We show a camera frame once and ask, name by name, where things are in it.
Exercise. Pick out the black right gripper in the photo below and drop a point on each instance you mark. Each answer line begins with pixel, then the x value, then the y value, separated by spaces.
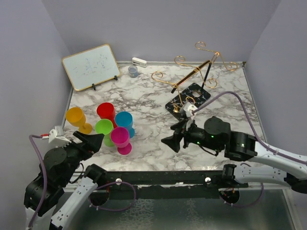
pixel 173 141

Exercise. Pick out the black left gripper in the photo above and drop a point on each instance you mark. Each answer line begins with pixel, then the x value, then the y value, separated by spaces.
pixel 92 142

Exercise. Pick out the green wine glass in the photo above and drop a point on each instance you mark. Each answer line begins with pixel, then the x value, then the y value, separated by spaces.
pixel 105 127

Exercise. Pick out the pink wine glass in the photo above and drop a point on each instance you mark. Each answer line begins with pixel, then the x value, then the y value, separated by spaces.
pixel 121 139

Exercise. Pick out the yellow wine glass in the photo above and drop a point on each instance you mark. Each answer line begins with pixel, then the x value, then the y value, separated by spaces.
pixel 76 118

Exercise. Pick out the red wine glass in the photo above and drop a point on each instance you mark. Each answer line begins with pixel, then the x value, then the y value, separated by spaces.
pixel 106 110

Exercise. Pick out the blue wine glass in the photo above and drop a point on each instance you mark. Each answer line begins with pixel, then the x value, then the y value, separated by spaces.
pixel 125 119

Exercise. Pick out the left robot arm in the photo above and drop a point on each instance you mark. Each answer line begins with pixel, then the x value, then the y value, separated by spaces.
pixel 59 158

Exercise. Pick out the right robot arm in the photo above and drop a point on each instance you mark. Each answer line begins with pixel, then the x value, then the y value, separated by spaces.
pixel 278 167

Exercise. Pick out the black marble rack base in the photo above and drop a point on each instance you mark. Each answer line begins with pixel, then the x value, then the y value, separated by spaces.
pixel 193 94

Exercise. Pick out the small whiteboard with stand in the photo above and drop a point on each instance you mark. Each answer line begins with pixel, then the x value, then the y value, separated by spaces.
pixel 91 67

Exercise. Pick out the small clear plastic jar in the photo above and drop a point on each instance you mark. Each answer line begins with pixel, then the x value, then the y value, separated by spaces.
pixel 133 71

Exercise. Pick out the white eraser block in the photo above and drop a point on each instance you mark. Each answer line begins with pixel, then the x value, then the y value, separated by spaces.
pixel 139 62

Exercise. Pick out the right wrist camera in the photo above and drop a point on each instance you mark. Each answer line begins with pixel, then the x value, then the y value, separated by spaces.
pixel 187 111

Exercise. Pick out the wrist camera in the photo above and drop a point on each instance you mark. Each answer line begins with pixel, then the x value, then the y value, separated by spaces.
pixel 56 137
pixel 187 111

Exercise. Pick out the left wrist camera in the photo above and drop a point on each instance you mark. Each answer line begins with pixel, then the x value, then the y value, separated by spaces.
pixel 56 137

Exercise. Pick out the gold wire glass rack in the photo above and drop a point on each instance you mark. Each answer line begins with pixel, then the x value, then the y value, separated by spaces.
pixel 203 69

